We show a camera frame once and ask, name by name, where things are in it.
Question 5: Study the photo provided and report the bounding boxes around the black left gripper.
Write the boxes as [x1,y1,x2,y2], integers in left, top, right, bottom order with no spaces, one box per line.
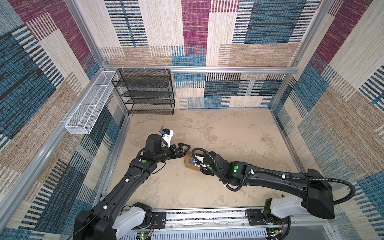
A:
[154,143,190,164]

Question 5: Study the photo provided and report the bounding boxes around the brown cardboard box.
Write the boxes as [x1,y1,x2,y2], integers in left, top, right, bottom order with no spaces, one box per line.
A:
[184,150,201,172]

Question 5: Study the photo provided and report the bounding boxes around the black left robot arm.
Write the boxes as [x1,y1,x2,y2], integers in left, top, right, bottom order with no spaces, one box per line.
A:
[70,134,191,240]

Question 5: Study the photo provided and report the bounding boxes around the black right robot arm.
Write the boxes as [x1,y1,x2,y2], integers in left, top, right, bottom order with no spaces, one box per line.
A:
[194,152,335,220]

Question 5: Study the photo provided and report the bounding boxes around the black corrugated cable conduit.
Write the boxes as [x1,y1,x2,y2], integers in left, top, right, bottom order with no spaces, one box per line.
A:
[191,146,357,238]

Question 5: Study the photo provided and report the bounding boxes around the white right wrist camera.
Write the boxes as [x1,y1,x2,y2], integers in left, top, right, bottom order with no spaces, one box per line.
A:
[188,155,207,167]

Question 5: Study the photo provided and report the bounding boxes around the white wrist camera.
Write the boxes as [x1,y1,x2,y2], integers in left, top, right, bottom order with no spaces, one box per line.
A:
[188,155,207,167]
[160,126,174,148]

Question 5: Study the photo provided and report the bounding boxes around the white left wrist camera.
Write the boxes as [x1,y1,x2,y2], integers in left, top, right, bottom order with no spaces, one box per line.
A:
[160,126,174,148]

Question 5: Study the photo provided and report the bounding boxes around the aluminium front mounting rail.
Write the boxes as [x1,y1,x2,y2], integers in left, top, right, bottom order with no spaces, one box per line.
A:
[74,206,340,240]

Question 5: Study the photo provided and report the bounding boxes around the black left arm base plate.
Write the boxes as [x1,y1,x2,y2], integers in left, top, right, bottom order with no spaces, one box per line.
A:
[143,212,167,229]

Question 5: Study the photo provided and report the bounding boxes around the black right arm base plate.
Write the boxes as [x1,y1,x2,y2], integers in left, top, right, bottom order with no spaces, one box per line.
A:
[245,209,289,226]

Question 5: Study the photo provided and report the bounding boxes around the black wire mesh shelf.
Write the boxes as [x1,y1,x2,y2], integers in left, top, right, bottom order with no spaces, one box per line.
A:
[112,69,176,115]

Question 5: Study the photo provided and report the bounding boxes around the white wire mesh basket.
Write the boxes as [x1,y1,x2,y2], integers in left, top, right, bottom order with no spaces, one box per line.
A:
[65,71,116,135]

